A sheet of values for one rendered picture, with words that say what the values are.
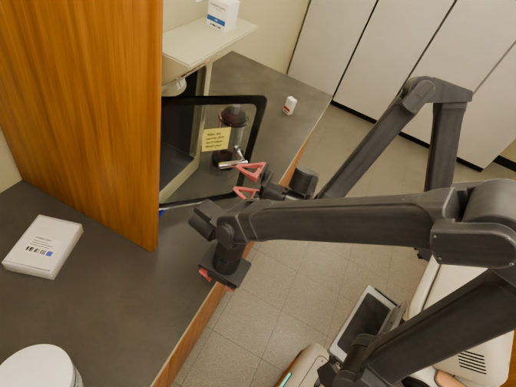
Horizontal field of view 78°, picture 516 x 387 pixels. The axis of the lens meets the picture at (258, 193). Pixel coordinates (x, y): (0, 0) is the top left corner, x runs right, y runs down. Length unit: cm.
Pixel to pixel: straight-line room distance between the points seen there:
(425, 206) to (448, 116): 48
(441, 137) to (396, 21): 289
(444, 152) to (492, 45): 295
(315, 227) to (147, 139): 40
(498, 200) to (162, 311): 78
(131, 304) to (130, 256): 14
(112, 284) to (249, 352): 111
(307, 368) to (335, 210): 132
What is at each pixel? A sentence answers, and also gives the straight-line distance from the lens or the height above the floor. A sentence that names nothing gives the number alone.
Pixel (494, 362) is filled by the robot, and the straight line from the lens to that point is 71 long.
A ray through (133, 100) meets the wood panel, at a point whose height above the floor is 144.
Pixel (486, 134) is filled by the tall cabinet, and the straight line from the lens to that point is 411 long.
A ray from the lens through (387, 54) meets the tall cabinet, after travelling 376.
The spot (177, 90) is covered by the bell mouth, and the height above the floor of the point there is 133.
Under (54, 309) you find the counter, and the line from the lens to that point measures 97.
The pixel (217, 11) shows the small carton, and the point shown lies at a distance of 82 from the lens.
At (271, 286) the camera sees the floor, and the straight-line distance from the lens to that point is 210.
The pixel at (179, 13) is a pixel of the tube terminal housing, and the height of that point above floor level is 154.
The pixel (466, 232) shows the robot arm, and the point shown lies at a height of 162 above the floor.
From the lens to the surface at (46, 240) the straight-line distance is 103.
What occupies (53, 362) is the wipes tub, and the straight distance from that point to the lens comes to 76.
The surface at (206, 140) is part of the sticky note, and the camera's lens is 88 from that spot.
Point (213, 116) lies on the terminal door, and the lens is 83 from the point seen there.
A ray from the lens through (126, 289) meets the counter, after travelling 96.
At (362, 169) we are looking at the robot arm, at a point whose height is 134.
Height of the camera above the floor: 180
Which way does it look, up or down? 45 degrees down
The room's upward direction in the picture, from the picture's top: 20 degrees clockwise
